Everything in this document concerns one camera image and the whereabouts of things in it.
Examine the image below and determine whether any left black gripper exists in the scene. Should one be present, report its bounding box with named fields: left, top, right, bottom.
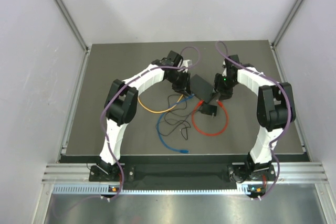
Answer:
left=166, top=70, right=191, bottom=96

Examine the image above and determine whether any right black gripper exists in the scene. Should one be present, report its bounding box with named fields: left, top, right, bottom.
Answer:
left=210, top=73, right=238, bottom=101

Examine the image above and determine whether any black network switch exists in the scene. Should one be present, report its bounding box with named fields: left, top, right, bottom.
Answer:
left=191, top=74, right=213, bottom=103

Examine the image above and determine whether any yellow ethernet cable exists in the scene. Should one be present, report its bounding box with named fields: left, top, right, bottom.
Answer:
left=138, top=93, right=187, bottom=114

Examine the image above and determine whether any blue ethernet cable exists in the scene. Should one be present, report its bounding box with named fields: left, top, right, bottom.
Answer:
left=156, top=93, right=195, bottom=154

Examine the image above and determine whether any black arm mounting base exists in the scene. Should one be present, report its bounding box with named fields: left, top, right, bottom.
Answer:
left=89, top=163, right=276, bottom=190

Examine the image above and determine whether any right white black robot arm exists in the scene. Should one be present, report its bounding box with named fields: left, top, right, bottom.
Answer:
left=213, top=55, right=296, bottom=181

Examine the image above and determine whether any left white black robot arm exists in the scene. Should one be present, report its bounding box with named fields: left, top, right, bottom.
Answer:
left=97, top=51, right=193, bottom=180

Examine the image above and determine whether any black power adapter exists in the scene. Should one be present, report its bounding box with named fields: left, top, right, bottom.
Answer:
left=200, top=103, right=217, bottom=117

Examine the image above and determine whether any red ethernet cable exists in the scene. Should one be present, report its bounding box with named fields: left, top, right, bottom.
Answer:
left=191, top=99, right=228, bottom=137

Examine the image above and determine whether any thin black power cord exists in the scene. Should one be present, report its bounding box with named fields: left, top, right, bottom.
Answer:
left=155, top=94, right=205, bottom=141

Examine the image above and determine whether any aluminium frame rail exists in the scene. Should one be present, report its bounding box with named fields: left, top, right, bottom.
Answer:
left=42, top=162, right=328, bottom=184

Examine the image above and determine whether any grey slotted cable duct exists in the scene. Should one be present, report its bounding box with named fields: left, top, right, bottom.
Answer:
left=52, top=184, right=266, bottom=196

